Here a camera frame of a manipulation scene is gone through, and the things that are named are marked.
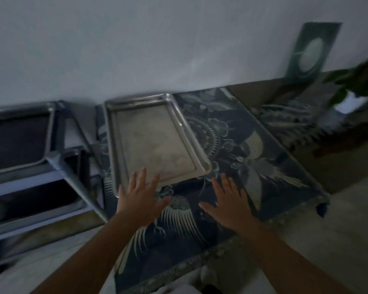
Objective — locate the person's right hand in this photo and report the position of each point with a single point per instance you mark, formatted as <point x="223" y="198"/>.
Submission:
<point x="233" y="209"/>

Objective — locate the person's left hand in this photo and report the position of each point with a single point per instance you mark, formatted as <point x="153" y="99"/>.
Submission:
<point x="139" y="205"/>

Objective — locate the person's right little finger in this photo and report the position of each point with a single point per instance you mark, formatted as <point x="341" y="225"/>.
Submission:
<point x="243" y="199"/>

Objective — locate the person's left little finger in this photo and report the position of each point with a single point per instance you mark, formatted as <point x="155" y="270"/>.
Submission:
<point x="122" y="193"/>

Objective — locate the person's right thumb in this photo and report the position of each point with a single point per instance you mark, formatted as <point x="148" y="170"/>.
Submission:
<point x="208" y="208"/>

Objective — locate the person's right middle finger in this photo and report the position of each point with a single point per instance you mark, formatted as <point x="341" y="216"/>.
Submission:
<point x="226" y="185"/>

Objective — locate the person's left middle finger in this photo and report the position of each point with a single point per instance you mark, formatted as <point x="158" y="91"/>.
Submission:
<point x="143" y="180"/>

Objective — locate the person's left thumb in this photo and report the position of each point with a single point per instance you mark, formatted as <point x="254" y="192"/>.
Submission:
<point x="163" y="203"/>

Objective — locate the person's left forearm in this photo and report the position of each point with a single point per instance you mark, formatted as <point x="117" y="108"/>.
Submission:
<point x="95" y="257"/>

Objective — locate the person's right forearm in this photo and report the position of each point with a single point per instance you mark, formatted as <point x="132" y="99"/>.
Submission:
<point x="291" y="263"/>

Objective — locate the blue bird-patterned cloth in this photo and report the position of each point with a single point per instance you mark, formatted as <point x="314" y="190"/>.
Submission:
<point x="248" y="156"/>

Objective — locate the rectangular metal tray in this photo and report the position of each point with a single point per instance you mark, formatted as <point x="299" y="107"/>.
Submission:
<point x="155" y="140"/>

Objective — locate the metal shelf rack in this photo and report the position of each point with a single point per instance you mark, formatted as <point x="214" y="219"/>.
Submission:
<point x="70" y="177"/>

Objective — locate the feather-patterned cloth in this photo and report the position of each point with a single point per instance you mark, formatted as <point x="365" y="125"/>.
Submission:
<point x="291" y="122"/>

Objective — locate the deep metal rack tray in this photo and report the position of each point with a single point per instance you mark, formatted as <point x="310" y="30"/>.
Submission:
<point x="15" y="140"/>
<point x="27" y="199"/>

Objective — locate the brown wooden bench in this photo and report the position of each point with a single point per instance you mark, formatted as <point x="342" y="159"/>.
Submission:
<point x="334" y="162"/>

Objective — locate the white plant pot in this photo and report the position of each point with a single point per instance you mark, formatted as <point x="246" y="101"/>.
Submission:
<point x="352" y="102"/>

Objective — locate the dark green moon picture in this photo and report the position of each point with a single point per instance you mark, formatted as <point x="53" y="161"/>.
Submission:
<point x="312" y="53"/>

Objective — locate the green leafy plant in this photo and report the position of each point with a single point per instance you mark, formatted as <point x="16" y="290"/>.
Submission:
<point x="360" y="78"/>

